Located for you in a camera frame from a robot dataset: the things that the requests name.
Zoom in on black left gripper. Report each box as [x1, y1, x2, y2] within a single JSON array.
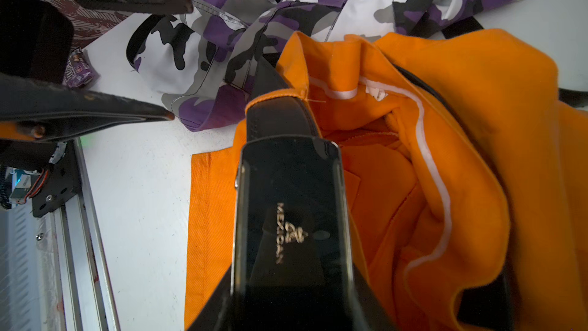
[[1, 0, 194, 143]]

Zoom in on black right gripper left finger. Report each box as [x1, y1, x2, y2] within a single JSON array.
[[187, 267, 232, 331]]

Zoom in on orange trousers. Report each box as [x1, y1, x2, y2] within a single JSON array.
[[183, 28, 588, 331]]

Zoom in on purple candy packet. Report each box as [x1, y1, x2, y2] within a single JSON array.
[[62, 48, 98, 89]]

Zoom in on black belt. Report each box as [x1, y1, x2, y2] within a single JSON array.
[[126, 15, 165, 70], [229, 15, 588, 331]]

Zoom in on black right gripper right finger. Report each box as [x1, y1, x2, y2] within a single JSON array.
[[351, 268, 396, 331]]

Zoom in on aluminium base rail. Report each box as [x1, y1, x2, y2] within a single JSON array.
[[1, 139, 121, 330]]

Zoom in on purple camouflage trousers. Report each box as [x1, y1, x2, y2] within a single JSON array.
[[136, 0, 520, 132]]

